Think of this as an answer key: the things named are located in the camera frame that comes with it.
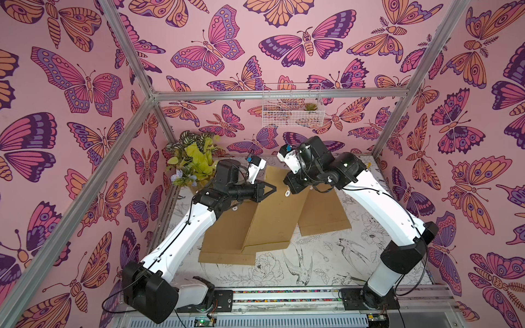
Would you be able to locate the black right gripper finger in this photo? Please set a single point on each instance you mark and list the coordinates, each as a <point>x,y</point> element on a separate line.
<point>289,179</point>
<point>294,189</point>

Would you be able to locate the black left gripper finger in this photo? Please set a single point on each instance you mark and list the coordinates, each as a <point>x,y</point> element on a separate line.
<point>267,188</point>
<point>261,195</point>

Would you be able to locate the potted green yellow plant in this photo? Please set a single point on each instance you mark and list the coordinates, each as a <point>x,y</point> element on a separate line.
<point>190,159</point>

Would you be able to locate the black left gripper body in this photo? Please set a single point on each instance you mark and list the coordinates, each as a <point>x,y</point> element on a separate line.
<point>243,191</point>

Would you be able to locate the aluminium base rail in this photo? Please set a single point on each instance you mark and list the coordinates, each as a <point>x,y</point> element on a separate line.
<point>323,306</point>

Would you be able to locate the small green succulent plant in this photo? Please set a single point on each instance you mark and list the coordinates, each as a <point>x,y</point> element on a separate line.
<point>310,107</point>

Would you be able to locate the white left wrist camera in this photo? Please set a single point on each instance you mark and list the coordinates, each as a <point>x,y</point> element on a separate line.
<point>255,165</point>

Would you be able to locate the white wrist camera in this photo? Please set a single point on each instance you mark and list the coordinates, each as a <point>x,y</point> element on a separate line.
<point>290,157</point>
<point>255,165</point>

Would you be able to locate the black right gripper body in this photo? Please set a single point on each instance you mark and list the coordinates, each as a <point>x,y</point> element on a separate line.
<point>291,182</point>

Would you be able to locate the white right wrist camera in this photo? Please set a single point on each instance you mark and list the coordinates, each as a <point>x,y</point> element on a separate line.
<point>290,157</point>

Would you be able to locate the white wire wall basket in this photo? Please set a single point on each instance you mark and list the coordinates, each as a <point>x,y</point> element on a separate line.
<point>284,106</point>

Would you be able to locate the aluminium cage frame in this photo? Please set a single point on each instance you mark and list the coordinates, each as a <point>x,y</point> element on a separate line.
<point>25,290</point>

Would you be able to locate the brown kraft file bag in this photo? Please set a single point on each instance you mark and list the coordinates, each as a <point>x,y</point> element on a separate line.
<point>272,222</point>
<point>322,213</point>
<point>223,243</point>

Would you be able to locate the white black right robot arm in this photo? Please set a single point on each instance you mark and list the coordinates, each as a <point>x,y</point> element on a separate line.
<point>410,236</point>

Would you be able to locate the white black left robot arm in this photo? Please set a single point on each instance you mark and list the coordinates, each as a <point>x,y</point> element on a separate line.
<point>149,286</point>

